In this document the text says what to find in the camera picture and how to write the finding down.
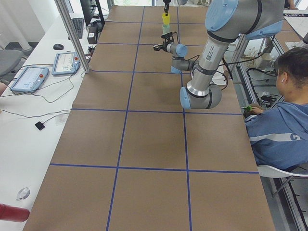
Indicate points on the black box on table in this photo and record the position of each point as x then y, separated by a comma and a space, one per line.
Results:
92, 34

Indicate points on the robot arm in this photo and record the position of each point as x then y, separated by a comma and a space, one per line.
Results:
224, 21

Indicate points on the brown paper table cover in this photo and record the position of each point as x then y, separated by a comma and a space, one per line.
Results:
131, 159

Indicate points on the aluminium frame post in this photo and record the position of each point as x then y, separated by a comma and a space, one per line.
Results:
65, 16

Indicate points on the black monitor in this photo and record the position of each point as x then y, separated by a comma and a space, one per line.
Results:
88, 9

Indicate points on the black computer mouse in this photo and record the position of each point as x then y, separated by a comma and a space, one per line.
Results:
58, 47

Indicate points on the white chair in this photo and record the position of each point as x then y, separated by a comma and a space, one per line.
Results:
272, 172

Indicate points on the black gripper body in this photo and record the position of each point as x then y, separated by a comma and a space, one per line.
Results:
165, 46
166, 7

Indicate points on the teach pendant tablet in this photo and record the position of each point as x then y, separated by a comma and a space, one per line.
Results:
31, 78
65, 63

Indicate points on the red cylinder bottle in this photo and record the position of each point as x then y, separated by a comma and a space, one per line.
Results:
15, 214

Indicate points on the small black square pad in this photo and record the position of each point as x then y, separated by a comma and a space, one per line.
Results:
39, 125

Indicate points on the near teach pendant tablet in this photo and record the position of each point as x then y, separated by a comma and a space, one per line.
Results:
31, 78

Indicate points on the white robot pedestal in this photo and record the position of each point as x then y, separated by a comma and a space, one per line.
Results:
219, 77

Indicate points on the clear plastic piece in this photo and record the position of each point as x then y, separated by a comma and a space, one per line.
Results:
23, 194

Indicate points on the seated person in blue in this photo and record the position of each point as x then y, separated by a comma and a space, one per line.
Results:
279, 136

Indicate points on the black keyboard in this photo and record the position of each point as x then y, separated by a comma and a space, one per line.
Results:
78, 24

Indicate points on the green plastic cup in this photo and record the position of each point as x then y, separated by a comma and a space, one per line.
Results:
165, 28

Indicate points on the far teach pendant tablet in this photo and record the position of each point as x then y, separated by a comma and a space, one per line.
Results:
65, 63

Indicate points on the yellow plastic cup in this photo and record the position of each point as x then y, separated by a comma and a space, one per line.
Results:
166, 18

